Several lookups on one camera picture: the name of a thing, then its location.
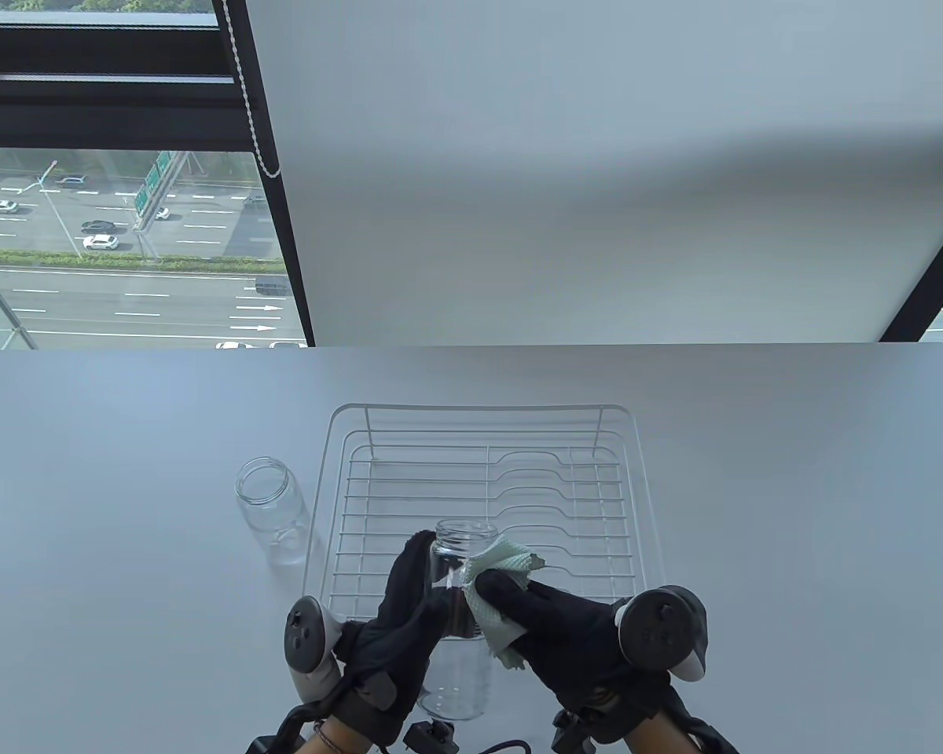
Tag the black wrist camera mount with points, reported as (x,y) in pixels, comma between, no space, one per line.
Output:
(574,726)
(428,738)

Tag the black grey tracking controller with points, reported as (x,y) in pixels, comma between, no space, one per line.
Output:
(306,636)
(660,628)

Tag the person's right forearm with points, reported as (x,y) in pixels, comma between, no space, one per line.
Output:
(660,738)

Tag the green fish scale cleaning cloth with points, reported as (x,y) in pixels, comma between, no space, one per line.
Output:
(503,561)

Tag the person's left hand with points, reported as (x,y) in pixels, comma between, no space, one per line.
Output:
(385,660)

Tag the person's right hand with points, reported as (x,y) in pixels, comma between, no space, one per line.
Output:
(574,652)

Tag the black slanted window post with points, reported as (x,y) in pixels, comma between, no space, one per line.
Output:
(923,290)

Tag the person's left forearm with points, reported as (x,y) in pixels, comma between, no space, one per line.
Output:
(346,742)

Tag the black window frame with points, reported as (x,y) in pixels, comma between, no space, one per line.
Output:
(86,94)

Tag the white roller blind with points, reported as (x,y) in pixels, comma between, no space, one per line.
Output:
(597,157)

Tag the clear glass water cup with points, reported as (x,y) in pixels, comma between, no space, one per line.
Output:
(271,510)
(464,542)

